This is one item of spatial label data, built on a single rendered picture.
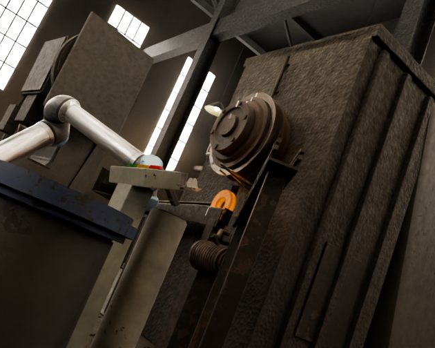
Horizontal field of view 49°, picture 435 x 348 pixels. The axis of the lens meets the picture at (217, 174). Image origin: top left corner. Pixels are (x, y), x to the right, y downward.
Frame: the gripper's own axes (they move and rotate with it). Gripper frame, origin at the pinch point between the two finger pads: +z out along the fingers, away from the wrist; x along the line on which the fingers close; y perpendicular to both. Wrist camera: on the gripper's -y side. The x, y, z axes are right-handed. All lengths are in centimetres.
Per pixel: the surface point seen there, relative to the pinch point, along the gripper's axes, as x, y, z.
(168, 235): -67, -14, -51
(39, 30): 1002, 330, 134
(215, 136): 11.0, 28.4, 13.3
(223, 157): 2.8, 17.6, 13.9
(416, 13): 143, 237, 356
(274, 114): -18, 40, 25
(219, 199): 1.2, -3.2, 14.1
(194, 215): 12.0, -12.7, 7.4
